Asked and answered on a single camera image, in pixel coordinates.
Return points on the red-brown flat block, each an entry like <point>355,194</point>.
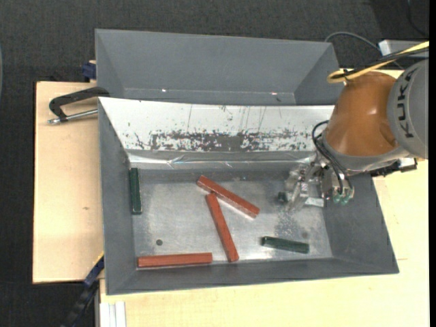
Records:
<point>221,227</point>
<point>174,260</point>
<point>227,197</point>

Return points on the small dark green block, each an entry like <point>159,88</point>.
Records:
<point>282,197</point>

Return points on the grey metal bin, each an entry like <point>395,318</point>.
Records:
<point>211,66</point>

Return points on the pale wood flat board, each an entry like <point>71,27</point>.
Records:
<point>64,182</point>

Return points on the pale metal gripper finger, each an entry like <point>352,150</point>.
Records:
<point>293,196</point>
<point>302,196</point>

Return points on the dark green flat block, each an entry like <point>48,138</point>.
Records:
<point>135,191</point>
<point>285,245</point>

